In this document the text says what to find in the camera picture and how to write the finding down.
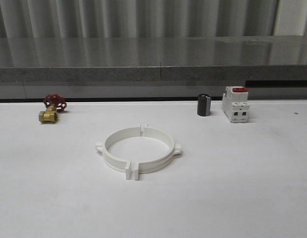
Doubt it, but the white half pipe clamp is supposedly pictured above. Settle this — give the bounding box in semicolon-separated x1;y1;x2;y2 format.
96;125;145;180
134;126;182;180

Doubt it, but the black cylindrical capacitor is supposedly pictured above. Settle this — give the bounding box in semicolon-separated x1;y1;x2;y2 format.
197;94;211;117

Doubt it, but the brass valve red handwheel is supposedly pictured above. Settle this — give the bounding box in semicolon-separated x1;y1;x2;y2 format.
39;94;67;123

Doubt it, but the grey stone counter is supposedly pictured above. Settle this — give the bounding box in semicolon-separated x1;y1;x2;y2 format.
0;36;307;101

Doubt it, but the grey pleated curtain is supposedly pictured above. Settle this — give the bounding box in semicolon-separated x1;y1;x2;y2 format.
0;0;278;38

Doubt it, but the white circuit breaker red switch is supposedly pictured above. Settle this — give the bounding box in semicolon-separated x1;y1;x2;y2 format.
222;86;250;123

